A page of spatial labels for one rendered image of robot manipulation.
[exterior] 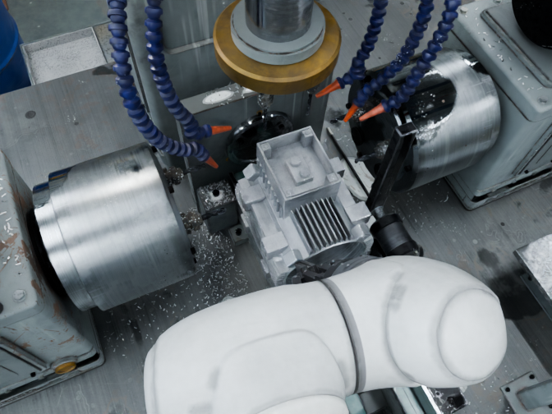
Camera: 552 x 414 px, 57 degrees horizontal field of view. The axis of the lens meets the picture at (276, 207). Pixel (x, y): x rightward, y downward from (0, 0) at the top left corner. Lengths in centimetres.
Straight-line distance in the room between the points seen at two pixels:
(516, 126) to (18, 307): 89
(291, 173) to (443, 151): 29
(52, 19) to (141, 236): 227
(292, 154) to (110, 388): 57
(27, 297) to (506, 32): 94
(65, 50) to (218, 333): 188
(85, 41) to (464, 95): 160
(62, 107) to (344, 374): 115
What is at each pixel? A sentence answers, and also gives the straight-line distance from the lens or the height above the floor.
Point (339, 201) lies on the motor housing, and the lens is 89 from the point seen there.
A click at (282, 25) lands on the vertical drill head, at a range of 68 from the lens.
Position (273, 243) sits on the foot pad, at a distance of 83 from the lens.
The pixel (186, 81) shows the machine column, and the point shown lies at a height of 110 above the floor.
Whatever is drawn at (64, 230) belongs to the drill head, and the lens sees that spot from 80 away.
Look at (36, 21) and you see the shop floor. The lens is 299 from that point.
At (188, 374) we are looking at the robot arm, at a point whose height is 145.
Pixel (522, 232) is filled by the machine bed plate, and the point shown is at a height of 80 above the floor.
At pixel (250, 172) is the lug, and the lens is 89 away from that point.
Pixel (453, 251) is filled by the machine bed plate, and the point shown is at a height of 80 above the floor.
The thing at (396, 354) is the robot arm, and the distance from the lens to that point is 42.
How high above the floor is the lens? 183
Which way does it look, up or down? 61 degrees down
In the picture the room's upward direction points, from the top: 4 degrees clockwise
